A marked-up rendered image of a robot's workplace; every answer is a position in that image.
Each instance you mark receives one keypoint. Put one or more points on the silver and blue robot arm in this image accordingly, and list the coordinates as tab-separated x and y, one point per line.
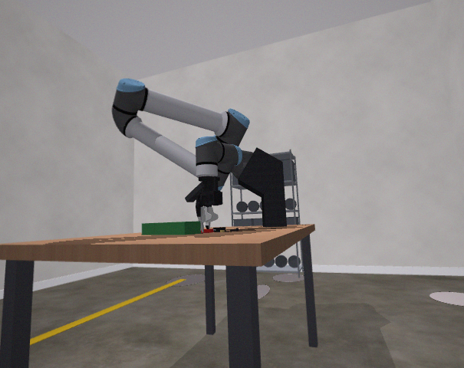
214	157

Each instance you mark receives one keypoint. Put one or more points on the green three-compartment bin rack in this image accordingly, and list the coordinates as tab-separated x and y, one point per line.
171	228

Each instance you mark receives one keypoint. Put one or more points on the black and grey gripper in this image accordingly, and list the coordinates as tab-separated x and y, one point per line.
208	196

